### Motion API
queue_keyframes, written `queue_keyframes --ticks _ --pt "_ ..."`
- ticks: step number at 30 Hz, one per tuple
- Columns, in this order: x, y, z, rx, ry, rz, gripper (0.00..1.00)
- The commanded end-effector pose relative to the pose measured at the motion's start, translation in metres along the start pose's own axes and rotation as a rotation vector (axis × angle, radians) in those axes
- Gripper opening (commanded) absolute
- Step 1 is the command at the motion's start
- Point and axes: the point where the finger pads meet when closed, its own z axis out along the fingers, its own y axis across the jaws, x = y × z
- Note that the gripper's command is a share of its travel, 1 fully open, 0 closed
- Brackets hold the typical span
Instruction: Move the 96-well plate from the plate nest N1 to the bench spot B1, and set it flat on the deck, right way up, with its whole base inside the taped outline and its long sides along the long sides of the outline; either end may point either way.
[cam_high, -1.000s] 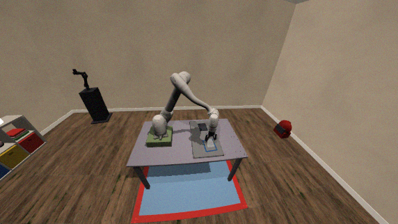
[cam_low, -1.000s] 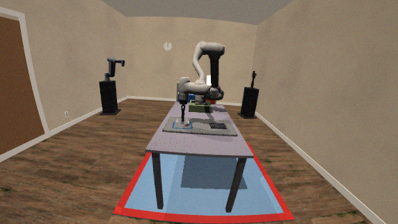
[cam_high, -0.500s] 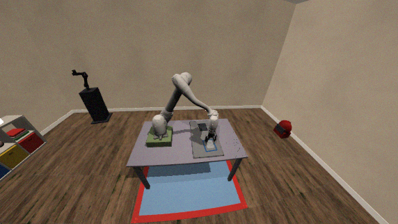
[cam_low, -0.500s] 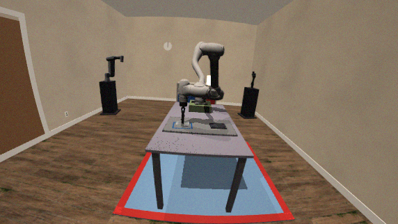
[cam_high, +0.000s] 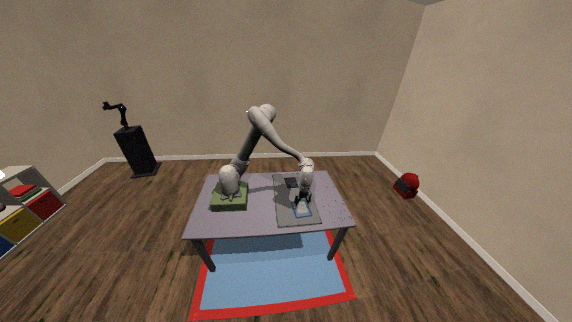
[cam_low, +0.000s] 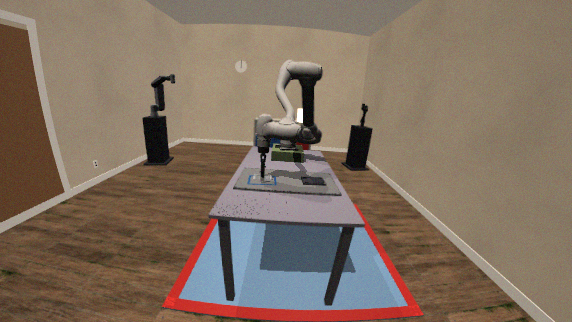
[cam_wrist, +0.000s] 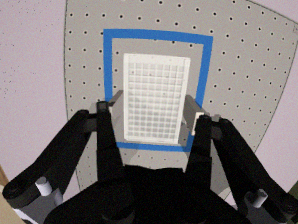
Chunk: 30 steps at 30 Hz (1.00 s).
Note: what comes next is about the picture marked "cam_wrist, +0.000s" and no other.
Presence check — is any blue tape outline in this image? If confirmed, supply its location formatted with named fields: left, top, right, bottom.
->
left=103, top=29, right=213, bottom=152

